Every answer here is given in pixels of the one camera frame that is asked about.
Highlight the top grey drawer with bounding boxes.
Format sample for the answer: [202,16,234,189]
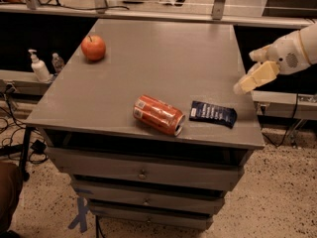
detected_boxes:
[46,147,244,190]

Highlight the black floor cables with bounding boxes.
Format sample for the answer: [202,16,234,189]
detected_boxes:
[0,82,51,166]

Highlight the metal railing frame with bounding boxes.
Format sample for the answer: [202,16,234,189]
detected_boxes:
[1,0,317,28]

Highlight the grey drawer cabinet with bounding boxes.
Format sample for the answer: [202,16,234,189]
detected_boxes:
[27,19,264,230]

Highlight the middle grey drawer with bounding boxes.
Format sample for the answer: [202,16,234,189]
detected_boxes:
[71,180,224,215]

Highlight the red apple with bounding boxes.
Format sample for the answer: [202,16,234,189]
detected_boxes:
[80,35,106,61]

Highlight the grey drawer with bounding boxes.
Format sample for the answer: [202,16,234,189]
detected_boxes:
[71,180,224,215]
[89,203,213,230]
[46,147,244,190]

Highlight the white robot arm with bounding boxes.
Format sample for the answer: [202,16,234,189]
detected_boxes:
[233,24,317,94]

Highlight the white pump sanitizer bottle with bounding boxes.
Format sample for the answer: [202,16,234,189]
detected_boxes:
[29,49,51,83]

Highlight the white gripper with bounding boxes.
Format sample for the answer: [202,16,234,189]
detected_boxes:
[233,30,311,94]

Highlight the red coke can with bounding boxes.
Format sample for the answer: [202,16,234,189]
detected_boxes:
[133,95,185,136]

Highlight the bottom grey drawer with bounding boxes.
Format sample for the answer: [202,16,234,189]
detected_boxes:
[89,203,213,230]

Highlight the dark blue rxbar wrapper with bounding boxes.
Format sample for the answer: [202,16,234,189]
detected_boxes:
[189,101,238,129]

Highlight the brown object at edge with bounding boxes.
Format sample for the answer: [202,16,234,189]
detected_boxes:
[0,162,23,235]

